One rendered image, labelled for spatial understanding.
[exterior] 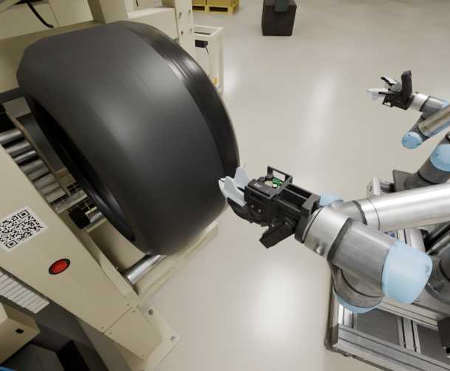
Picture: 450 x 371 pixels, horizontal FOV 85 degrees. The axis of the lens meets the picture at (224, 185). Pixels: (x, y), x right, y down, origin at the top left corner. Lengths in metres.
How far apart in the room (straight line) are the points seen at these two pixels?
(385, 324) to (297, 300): 0.46
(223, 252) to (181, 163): 1.41
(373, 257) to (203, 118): 0.36
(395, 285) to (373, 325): 1.24
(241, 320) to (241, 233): 0.60
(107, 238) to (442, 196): 0.98
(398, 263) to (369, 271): 0.04
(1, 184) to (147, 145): 0.25
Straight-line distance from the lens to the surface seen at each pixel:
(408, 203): 0.58
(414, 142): 1.38
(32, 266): 0.68
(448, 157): 1.39
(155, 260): 0.80
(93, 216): 0.96
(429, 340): 1.75
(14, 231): 0.61
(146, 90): 0.47
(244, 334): 1.65
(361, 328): 1.60
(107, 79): 0.47
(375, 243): 0.39
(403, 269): 0.39
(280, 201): 0.41
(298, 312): 1.73
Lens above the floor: 1.61
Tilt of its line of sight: 47 degrees down
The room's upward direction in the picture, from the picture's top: straight up
